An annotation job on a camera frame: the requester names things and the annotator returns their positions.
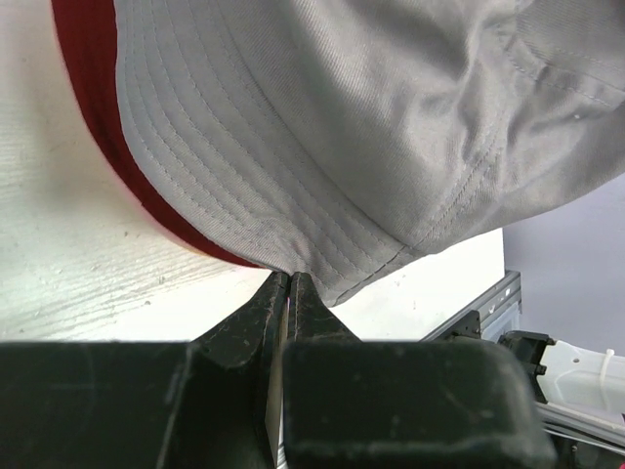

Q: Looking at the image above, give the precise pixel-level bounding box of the dark red bucket hat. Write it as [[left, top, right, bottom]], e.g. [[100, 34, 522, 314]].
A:
[[51, 0, 268, 271]]

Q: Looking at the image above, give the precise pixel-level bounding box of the aluminium table rail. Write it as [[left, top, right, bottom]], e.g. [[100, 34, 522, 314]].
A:
[[425, 272, 624, 454]]

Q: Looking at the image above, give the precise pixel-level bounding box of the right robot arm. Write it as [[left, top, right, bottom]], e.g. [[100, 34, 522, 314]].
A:
[[498, 330, 624, 414]]

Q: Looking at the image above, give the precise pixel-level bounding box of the grey bucket hat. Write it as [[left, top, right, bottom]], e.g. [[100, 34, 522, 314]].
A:
[[114, 1, 624, 306]]

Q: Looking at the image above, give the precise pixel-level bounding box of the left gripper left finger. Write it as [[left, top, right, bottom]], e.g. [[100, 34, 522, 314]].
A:
[[187, 273, 289, 468]]

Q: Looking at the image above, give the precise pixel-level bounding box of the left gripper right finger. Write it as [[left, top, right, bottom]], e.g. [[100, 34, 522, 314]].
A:
[[287, 273, 361, 350]]

